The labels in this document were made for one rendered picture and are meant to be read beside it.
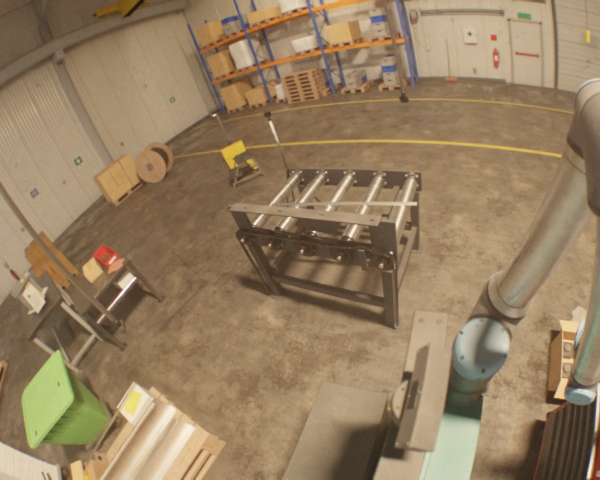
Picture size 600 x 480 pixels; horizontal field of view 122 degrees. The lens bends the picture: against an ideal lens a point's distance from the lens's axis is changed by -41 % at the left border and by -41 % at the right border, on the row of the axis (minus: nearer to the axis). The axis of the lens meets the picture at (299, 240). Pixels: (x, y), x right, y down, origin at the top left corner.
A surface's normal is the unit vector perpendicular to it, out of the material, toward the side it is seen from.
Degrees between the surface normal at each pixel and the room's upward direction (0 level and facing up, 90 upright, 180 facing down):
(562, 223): 89
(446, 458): 0
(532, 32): 90
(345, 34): 90
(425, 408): 29
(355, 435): 0
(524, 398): 0
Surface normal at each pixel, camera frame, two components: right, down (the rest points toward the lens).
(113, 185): 0.80, 0.18
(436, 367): 0.18, -0.61
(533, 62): -0.47, 0.68
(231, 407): -0.28, -0.72
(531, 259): -0.91, 0.40
